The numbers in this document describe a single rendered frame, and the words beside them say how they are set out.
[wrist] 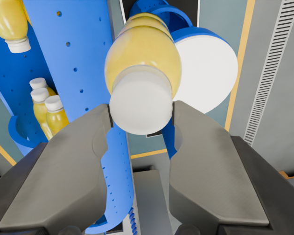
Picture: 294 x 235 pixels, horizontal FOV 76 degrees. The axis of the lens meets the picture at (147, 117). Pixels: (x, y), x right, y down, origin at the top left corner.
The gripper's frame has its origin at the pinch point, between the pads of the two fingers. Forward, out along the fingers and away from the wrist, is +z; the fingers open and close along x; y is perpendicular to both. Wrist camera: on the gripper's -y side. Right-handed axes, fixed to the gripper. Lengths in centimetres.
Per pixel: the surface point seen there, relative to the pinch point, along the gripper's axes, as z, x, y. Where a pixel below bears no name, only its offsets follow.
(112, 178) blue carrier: 27.1, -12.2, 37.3
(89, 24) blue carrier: 23.7, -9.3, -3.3
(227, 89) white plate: 47, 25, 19
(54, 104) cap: 26.6, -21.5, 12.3
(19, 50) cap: 29.1, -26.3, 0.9
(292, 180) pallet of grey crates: 195, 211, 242
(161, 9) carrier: 83, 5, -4
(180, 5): 133, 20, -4
